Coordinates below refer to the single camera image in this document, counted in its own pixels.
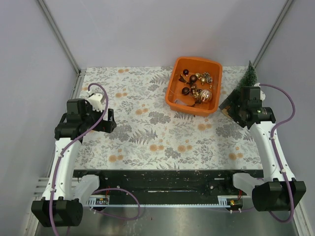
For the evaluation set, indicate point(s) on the gold pine cone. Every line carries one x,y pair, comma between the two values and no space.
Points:
207,77

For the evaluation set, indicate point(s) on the dark brown bauble lower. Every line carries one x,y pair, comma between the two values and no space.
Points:
185,91

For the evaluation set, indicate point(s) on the clear plastic light piece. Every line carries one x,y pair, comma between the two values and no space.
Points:
179,102

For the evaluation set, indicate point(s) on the orange plastic bin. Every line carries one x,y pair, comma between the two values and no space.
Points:
196,66

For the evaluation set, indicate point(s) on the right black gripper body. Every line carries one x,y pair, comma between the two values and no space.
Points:
235,110

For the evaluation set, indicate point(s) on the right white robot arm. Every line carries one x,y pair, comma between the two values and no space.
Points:
279,189

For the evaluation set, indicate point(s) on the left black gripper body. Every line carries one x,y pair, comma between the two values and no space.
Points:
105,125

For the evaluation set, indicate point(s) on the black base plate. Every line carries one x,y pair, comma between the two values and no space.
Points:
168,187

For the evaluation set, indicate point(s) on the large striped gold bauble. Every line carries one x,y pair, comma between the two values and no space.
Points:
205,96

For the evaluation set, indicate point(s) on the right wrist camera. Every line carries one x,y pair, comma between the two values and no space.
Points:
262,94

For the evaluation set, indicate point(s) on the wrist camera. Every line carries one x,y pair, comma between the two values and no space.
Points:
96,100
262,94

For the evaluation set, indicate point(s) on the floral table mat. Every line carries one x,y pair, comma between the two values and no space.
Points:
149,135

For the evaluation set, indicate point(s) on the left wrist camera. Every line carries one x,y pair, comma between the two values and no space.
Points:
96,100

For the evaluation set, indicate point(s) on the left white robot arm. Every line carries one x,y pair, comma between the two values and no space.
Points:
61,204

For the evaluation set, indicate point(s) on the small green christmas tree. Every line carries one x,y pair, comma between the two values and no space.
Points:
249,78

